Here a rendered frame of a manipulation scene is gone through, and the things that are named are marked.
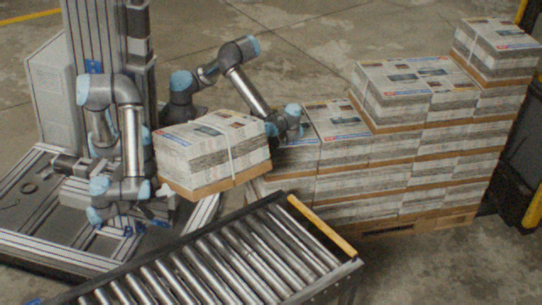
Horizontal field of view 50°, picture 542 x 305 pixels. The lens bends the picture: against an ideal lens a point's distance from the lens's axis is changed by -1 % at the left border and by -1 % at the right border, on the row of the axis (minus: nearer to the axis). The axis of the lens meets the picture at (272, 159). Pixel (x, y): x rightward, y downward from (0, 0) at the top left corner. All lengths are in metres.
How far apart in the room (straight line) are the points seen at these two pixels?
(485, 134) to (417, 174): 0.44
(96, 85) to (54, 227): 1.35
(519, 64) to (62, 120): 2.32
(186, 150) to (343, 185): 1.28
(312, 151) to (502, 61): 1.08
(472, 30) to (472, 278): 1.44
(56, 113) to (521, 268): 2.79
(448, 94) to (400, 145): 0.37
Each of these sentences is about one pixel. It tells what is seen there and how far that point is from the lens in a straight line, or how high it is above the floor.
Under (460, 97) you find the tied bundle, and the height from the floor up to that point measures 1.02.
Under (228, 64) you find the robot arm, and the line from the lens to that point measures 2.63.
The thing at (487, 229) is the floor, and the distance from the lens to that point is 4.03.
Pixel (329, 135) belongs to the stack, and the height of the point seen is 0.83.
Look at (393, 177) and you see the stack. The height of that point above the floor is 0.52.
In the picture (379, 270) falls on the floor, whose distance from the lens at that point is 3.53.
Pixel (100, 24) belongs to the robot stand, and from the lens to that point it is 2.59.
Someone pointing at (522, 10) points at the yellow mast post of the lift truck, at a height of 1.24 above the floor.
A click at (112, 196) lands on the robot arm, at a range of 2.24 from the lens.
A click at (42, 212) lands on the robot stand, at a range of 3.51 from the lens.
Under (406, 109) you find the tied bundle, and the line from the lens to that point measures 3.08.
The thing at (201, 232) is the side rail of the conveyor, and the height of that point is 0.80.
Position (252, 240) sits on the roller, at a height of 0.79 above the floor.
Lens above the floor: 2.60
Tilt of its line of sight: 39 degrees down
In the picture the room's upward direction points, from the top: 6 degrees clockwise
